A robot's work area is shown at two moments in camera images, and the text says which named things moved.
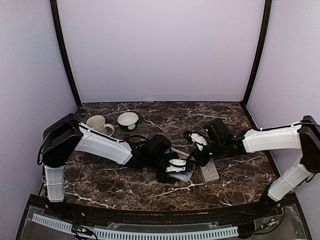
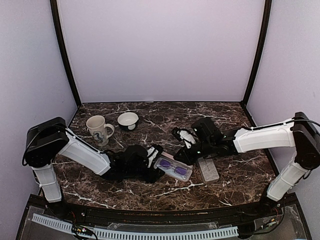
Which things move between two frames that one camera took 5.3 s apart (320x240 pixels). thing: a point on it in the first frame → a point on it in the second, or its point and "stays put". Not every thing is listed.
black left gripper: (164, 178) → (154, 176)
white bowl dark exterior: (128, 120) stays put
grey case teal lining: (209, 173) stays put
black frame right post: (266, 17) stays put
